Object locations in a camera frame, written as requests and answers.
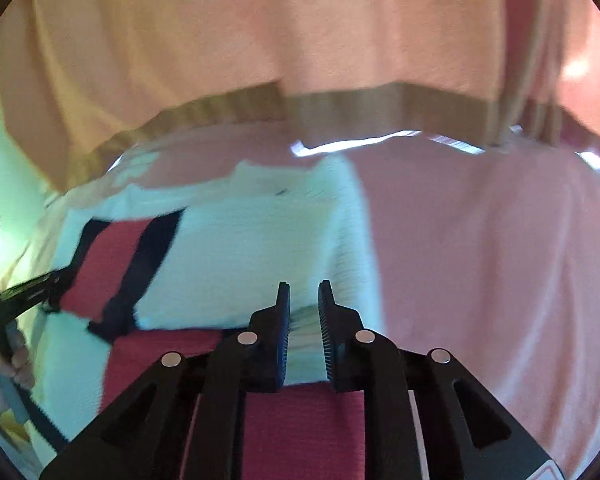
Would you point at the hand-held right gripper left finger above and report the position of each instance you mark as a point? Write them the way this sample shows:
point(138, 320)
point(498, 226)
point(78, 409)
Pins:
point(283, 340)

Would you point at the pink bed sheet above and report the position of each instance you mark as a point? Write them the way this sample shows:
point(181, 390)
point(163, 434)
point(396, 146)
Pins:
point(480, 260)

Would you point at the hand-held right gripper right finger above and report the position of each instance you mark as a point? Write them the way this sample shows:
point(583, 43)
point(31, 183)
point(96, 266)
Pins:
point(326, 340)

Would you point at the person's left hand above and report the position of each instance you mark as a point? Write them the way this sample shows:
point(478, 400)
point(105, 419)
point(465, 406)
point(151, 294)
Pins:
point(21, 360)

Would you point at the peach blanket with brown border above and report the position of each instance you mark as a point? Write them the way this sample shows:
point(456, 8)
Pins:
point(280, 35)

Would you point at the white red black knit sweater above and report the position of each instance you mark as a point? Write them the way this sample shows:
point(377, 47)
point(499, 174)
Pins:
point(260, 240)

